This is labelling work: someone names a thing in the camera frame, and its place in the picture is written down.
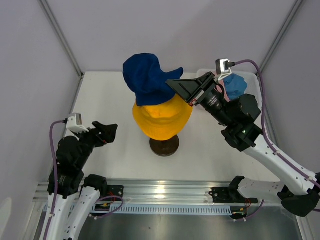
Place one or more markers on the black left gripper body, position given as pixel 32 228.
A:
pixel 94 140

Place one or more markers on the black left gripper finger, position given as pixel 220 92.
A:
pixel 108 133
pixel 98 126

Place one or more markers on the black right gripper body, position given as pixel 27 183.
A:
pixel 211 100

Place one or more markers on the pink bucket hat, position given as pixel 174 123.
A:
pixel 221 82

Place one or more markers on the yellow bucket hat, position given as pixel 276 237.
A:
pixel 163 121

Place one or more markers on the dark blue bucket hat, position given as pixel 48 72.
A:
pixel 143 75

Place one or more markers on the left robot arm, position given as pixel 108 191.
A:
pixel 71 195

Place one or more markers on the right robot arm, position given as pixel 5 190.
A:
pixel 298 189

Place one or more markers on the light blue bucket hat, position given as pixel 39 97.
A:
pixel 235 86

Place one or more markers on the white plastic basket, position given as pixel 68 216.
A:
pixel 253 86

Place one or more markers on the brown round hat stand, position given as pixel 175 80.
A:
pixel 165 148

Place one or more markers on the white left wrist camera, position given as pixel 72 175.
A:
pixel 76 122

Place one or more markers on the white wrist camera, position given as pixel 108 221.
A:
pixel 76 122
pixel 223 68

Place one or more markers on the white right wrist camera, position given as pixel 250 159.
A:
pixel 223 68

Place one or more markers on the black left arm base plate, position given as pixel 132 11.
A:
pixel 114 192

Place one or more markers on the white slotted cable duct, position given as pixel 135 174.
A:
pixel 153 209

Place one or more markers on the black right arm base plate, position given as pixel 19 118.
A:
pixel 225 195

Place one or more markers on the aluminium frame post right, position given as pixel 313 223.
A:
pixel 282 32

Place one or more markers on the aluminium frame post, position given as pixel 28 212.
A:
pixel 282 32
pixel 49 14

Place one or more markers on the aluminium frame post left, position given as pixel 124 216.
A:
pixel 49 14

